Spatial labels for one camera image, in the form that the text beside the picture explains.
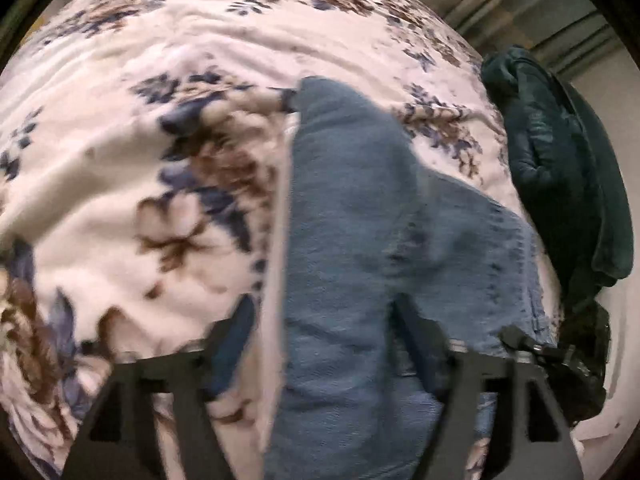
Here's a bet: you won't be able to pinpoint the dark green jacket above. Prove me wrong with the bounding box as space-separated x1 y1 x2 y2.
480 46 635 311

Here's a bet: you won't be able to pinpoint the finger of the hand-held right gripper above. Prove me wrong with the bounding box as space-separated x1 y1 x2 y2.
501 325 581 376

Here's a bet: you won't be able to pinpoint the blue denim pants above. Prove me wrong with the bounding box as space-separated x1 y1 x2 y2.
260 76 558 480

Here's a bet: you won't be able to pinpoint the white headboard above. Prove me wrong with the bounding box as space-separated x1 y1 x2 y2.
570 385 632 461

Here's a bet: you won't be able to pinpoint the grey-green striped curtain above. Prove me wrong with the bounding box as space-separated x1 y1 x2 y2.
440 0 616 78

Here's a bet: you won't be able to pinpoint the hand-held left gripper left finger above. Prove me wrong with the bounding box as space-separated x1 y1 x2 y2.
60 295 258 480

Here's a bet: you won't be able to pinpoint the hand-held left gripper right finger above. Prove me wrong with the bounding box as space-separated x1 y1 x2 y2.
392 296 586 480

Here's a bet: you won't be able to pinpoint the floral bedspread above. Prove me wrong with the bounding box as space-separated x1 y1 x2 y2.
0 0 566 480

